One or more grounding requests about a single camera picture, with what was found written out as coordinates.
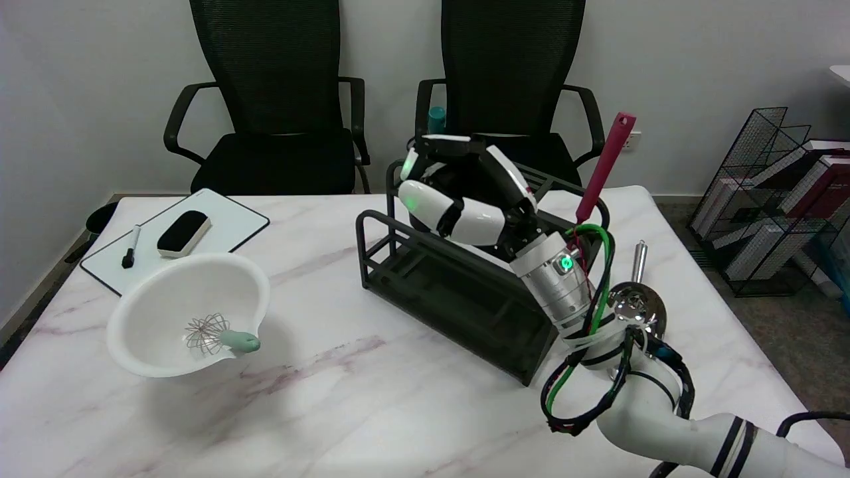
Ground black mesh office chair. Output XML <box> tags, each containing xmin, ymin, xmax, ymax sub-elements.
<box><xmin>163</xmin><ymin>0</ymin><xmax>371</xmax><ymax>195</ymax></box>
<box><xmin>415</xmin><ymin>0</ymin><xmax>606</xmax><ymax>193</ymax></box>

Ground green robot cable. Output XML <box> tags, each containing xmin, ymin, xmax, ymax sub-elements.
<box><xmin>548</xmin><ymin>224</ymin><xmax>612</xmax><ymax>407</ymax></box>

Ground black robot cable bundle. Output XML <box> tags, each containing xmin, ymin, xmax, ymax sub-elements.
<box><xmin>541</xmin><ymin>226</ymin><xmax>695</xmax><ymax>436</ymax></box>

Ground black whiteboard marker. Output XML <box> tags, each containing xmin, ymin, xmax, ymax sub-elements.
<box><xmin>122</xmin><ymin>224</ymin><xmax>142</xmax><ymax>270</ymax></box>

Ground black white board eraser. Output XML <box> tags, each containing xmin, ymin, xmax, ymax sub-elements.
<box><xmin>157</xmin><ymin>210</ymin><xmax>212</xmax><ymax>259</ymax></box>

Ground black metal dish rack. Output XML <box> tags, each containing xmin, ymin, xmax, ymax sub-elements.
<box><xmin>356</xmin><ymin>136</ymin><xmax>610</xmax><ymax>387</ymax></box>

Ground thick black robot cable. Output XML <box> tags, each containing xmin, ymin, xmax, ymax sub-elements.
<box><xmin>647</xmin><ymin>411</ymin><xmax>850</xmax><ymax>478</ymax></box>

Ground white plastic mixing bowl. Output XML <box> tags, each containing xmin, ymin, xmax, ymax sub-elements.
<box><xmin>106</xmin><ymin>252</ymin><xmax>272</xmax><ymax>379</ymax></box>

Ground white book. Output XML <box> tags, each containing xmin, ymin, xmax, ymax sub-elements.
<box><xmin>724</xmin><ymin>219</ymin><xmax>808</xmax><ymax>279</ymax></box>

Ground maroon book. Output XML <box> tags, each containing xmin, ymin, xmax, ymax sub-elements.
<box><xmin>774</xmin><ymin>151</ymin><xmax>850</xmax><ymax>220</ymax></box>

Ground black wire mesh file rack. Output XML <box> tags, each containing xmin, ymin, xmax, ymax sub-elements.
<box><xmin>687</xmin><ymin>106</ymin><xmax>850</xmax><ymax>298</ymax></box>

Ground small white whiteboard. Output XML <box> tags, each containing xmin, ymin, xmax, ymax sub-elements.
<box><xmin>80</xmin><ymin>188</ymin><xmax>270</xmax><ymax>297</ymax></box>

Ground green handled wire whisk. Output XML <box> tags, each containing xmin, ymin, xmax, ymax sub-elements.
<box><xmin>185</xmin><ymin>313</ymin><xmax>261</xmax><ymax>356</ymax></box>

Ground pink sponge bottle brush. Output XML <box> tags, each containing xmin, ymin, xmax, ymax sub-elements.
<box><xmin>575</xmin><ymin>112</ymin><xmax>637</xmax><ymax>266</ymax></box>

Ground black round floor object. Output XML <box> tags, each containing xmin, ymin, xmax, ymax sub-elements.
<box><xmin>85</xmin><ymin>201</ymin><xmax>119</xmax><ymax>234</ymax></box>

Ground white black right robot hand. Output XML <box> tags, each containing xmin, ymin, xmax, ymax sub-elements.
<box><xmin>397</xmin><ymin>133</ymin><xmax>565</xmax><ymax>261</ymax></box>

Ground shiny metal scoop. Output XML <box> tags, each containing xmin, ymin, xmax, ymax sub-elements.
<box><xmin>608</xmin><ymin>240</ymin><xmax>668</xmax><ymax>347</ymax></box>

